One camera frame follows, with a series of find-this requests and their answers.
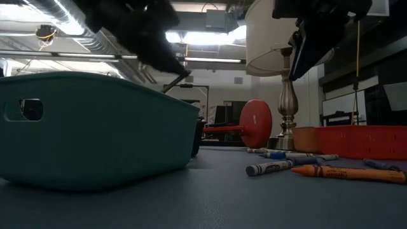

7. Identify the yellow ceiling cable reel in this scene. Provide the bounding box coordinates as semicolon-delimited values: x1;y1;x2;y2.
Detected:
34;24;58;43

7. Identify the orange plastic basket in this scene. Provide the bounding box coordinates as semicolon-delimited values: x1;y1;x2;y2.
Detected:
291;126;322;154

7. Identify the crayon pale wrapper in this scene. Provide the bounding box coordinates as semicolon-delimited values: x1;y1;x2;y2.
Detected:
247;147;287;155

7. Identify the red dumbbell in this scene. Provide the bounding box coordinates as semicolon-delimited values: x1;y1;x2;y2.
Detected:
202;99;273;149

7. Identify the long ceiling light bar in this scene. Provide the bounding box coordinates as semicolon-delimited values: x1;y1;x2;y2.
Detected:
0;50;246;64

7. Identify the white wall board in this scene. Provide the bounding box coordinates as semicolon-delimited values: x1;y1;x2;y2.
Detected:
322;90;367;127

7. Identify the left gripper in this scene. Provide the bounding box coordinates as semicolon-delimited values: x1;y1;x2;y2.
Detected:
73;0;192;78

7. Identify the blue crayon white wrapper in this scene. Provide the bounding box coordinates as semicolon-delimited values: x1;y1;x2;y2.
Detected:
287;156;326;167
245;158;295;177
259;151;340;161

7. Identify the grey ceiling box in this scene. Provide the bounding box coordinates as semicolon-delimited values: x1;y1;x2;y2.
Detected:
205;9;228;30

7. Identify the orange crayon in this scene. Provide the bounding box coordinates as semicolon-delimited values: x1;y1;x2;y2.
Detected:
290;164;407;186

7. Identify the red plastic basket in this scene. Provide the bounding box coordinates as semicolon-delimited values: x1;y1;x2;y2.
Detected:
316;125;407;161

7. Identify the black cabinet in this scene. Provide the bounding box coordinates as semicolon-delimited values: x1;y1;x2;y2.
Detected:
213;100;249;142

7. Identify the black plastic basket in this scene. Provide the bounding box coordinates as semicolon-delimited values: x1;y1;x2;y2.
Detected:
190;118;207;158

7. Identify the white shade table lamp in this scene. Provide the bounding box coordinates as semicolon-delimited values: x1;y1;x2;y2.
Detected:
244;0;335;151

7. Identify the teal plastic bin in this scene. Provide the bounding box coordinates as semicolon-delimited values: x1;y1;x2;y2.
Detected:
0;71;201;191

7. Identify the black metal frame stand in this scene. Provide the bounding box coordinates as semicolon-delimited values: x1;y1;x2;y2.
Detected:
162;83;210;123

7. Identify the crayon with paper wrapper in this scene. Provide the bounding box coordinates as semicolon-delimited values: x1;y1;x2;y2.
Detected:
163;74;188;94

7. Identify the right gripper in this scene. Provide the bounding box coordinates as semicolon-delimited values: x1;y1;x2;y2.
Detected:
272;0;373;82

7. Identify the bare blue crayon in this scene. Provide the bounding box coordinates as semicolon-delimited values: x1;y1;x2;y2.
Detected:
362;158;402;172

